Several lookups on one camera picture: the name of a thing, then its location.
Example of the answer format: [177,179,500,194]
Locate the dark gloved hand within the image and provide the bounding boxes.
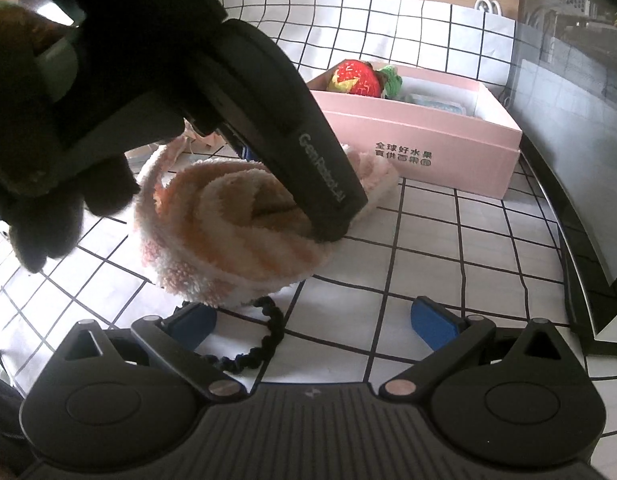
[0,0,139,273]

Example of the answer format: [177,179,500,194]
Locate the pink striped fluffy towel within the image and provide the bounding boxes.
[132,142,401,309]

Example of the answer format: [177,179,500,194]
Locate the pink cardboard box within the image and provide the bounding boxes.
[307,65,522,200]

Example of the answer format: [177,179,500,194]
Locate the white checkered tablecloth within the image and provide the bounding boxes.
[0,0,617,441]

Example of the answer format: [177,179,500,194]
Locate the red strawberry plush toy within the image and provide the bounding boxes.
[326,60,403,99]

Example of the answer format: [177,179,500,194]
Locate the black framed display panel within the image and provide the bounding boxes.
[508,0,617,356]

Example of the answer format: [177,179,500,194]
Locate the black hair tie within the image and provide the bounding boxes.
[202,294,287,374]

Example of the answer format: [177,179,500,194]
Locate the blue tissue pack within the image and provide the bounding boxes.
[401,92,467,116]

